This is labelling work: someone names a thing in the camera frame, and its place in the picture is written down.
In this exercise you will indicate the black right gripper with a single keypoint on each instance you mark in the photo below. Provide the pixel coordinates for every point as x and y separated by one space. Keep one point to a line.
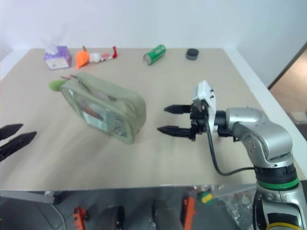
197 121

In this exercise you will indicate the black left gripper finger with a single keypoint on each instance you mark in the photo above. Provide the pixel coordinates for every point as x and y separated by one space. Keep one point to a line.
10 129
18 142

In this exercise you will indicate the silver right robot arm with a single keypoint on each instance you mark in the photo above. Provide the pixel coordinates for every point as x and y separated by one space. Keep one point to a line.
261 134

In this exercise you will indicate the green zip pouch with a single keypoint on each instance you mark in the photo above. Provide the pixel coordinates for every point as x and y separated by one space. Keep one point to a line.
105 109

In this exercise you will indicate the light green zipper pull charm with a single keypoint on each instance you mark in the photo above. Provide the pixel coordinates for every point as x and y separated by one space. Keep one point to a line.
55 85

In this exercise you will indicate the black round cap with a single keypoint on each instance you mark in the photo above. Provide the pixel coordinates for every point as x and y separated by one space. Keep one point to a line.
192 54

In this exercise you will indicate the green soda can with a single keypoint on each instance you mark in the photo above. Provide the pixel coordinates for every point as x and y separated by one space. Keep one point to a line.
154 55

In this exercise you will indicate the green and yellow toy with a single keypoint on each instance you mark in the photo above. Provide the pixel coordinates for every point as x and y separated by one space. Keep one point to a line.
206 197

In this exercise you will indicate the purple tissue box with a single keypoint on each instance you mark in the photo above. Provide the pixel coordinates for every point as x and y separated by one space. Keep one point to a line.
58 58

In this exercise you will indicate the orange clamp under table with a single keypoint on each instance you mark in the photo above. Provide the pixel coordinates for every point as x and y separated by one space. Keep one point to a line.
189 206
79 216

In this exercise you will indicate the red and white wrapper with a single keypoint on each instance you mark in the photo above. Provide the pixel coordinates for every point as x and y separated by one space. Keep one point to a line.
109 56

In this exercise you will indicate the clear plastic bag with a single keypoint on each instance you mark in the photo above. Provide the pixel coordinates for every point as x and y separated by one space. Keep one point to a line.
231 203

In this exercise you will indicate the orange carrot toy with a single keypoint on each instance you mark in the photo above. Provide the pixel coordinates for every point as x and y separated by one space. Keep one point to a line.
82 58

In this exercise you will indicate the small white roll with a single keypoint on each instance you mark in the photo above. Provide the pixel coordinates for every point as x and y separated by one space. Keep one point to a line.
94 57

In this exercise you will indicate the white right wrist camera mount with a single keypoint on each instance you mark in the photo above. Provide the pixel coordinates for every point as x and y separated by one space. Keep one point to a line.
206 95

